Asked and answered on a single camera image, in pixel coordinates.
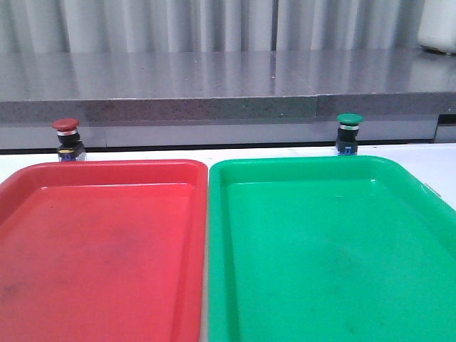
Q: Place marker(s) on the green mushroom push button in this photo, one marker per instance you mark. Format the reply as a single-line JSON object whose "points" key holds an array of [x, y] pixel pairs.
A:
{"points": [[346, 143]]}

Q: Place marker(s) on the red mushroom push button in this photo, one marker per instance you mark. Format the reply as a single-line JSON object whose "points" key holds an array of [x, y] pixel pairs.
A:
{"points": [[71, 146]]}

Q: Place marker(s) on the grey speckled stone counter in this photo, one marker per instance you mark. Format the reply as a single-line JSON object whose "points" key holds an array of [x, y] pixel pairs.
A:
{"points": [[171, 100]]}

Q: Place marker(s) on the green plastic tray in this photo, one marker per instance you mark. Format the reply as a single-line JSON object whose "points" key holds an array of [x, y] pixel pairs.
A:
{"points": [[328, 249]]}

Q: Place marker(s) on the red plastic tray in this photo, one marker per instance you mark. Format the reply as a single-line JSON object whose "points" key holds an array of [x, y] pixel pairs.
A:
{"points": [[103, 251]]}

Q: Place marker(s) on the white pleated curtain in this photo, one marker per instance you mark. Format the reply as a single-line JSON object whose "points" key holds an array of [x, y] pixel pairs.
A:
{"points": [[206, 26]]}

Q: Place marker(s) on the white container on counter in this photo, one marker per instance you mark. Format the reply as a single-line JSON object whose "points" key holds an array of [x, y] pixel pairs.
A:
{"points": [[437, 26]]}

